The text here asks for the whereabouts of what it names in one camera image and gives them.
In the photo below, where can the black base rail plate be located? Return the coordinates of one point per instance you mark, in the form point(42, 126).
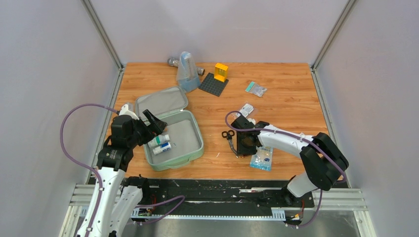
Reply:
point(206, 197)

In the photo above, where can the yellow toy window brick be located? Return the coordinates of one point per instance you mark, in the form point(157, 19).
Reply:
point(220, 72)

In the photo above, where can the teal header plastic packet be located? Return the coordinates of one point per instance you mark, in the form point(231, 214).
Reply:
point(255, 89)

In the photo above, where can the clear bag of pads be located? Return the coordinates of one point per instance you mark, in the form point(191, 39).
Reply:
point(246, 110)

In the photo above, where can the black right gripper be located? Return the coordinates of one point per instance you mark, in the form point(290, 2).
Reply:
point(241, 150)

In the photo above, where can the small blue white bottle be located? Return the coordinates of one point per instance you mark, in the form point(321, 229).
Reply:
point(162, 148)

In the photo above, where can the mint green medicine kit case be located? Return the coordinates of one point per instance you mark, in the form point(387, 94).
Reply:
point(169, 105)

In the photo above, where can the black handled scissors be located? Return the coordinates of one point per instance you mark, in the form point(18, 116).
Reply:
point(228, 135)

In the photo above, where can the dark grey brick baseplate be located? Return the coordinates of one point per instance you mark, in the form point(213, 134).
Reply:
point(212, 85)

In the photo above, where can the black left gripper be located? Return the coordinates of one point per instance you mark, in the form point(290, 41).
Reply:
point(159, 126)

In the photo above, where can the blue mask package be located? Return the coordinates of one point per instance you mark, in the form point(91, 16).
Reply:
point(262, 159)

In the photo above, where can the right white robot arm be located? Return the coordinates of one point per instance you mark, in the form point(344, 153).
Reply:
point(322, 160)

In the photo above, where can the glitter silver microphone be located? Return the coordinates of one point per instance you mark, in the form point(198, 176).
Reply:
point(173, 62)

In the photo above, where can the white bottle green label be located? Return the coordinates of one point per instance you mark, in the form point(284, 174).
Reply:
point(158, 140)

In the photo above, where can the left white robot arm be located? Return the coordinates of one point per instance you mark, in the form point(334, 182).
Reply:
point(112, 201)

